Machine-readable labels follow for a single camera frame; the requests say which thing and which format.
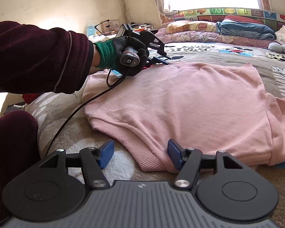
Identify pink sweatshirt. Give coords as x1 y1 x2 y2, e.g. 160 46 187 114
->
82 62 285 173

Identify left forearm maroon sleeve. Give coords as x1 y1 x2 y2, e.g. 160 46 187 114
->
0 21 93 94

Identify left gloved hand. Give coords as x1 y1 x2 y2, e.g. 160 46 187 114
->
89 36 149 77

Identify dark side desk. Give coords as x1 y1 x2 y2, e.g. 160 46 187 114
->
88 24 162 45

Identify yellow patterned pillow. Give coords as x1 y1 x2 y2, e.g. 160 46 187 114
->
166 20 218 34

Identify window curtain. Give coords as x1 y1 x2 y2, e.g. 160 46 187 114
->
155 0 179 25

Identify purple floral quilt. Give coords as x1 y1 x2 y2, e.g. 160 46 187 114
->
155 28 274 48

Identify blue folded quilt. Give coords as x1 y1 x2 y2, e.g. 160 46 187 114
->
216 19 276 41

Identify grey plush toy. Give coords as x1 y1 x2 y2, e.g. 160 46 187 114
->
268 42 285 54

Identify colourful alphabet headboard mat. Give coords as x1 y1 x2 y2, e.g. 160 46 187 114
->
173 7 285 31

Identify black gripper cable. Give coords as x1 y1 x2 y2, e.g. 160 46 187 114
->
44 68 128 157

